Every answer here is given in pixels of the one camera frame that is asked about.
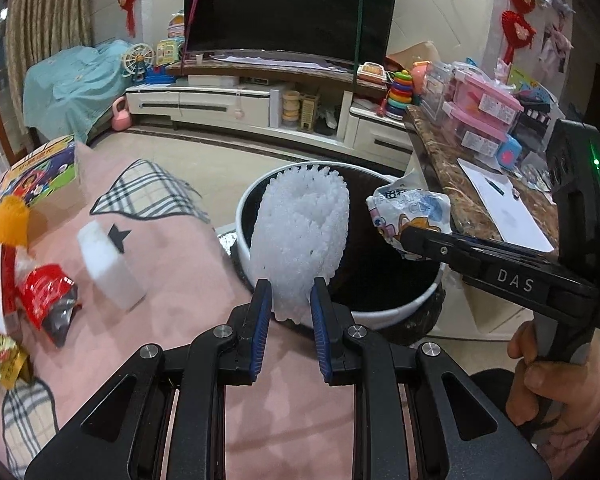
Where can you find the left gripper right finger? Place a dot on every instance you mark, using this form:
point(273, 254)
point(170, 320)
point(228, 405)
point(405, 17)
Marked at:
point(417, 414)

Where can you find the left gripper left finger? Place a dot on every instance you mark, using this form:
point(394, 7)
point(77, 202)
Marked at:
point(161, 415)

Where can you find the white foam block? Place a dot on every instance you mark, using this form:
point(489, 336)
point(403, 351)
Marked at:
point(104, 260)

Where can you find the red snack bag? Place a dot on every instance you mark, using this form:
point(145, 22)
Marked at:
point(51, 301)

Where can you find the green apple juice pouch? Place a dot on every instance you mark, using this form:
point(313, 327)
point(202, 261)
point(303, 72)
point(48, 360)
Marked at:
point(15, 364)

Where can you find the cartoon cat snack wrapper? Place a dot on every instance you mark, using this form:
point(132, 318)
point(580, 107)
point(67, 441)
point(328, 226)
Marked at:
point(394, 207)

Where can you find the white foam fruit net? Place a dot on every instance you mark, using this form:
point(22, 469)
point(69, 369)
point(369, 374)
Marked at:
point(299, 235)

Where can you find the white round trash bin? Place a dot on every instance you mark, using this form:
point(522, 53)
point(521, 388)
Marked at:
point(399, 297)

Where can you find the right human hand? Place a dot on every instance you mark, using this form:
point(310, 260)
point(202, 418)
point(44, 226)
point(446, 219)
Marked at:
point(575, 436)

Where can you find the white paper sheet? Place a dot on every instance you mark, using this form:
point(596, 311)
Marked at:
point(512, 219)

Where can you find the marble side table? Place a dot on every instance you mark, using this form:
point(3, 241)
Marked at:
point(438, 160)

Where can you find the pink plastic storage boxes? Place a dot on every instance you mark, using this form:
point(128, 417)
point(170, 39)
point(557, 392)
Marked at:
point(468, 106)

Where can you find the right red hanging decoration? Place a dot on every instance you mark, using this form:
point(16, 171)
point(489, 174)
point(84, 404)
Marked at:
point(518, 32)

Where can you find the colourful children's book box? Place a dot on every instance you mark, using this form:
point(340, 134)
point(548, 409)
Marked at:
point(48, 180)

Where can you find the white TV cabinet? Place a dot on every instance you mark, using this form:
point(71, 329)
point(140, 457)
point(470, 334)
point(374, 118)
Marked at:
point(321, 111)

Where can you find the pink kettlebell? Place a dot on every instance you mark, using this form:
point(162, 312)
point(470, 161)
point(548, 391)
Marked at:
point(121, 116)

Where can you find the teal covered armchair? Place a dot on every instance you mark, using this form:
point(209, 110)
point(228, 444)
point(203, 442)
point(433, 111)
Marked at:
point(71, 90)

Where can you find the large black television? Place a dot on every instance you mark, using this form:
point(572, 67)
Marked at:
point(342, 30)

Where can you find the toy ferris wheel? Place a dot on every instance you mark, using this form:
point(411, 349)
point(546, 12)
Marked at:
point(136, 61)

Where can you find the right beige curtain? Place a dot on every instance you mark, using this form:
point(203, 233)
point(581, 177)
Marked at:
point(38, 29)

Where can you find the rainbow stacking ring toy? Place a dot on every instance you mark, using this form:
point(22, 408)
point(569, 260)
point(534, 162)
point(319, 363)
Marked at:
point(400, 94)

